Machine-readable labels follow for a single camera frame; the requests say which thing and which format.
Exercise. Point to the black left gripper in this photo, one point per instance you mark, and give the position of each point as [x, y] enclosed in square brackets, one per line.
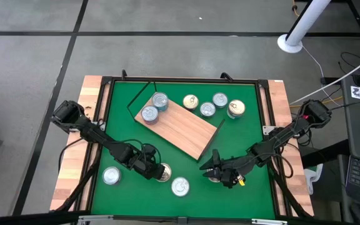
[144, 168]

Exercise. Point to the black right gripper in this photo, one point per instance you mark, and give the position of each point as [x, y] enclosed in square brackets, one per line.
[231, 173]

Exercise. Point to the silver lid seafood can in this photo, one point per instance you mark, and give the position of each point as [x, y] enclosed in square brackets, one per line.
[111, 175]
[207, 109]
[220, 100]

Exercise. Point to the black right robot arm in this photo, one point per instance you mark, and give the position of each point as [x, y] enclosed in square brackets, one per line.
[277, 139]

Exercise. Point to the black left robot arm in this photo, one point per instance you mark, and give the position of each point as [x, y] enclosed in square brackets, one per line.
[98, 137]

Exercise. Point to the gold lid seafood can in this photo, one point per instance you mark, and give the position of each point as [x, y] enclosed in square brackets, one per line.
[190, 102]

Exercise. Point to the black clamp hook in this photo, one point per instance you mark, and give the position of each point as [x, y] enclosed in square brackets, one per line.
[124, 74]
[227, 76]

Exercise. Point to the white bag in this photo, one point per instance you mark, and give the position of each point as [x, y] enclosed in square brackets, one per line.
[312, 178]

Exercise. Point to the white pole with round base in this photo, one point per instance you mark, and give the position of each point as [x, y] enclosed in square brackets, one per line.
[283, 40]

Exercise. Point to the wooden shelf black metal frame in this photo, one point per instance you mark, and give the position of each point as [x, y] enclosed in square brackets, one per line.
[180, 128]

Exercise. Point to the gray camera mount bracket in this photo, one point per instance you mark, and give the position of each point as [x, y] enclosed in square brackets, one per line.
[182, 220]

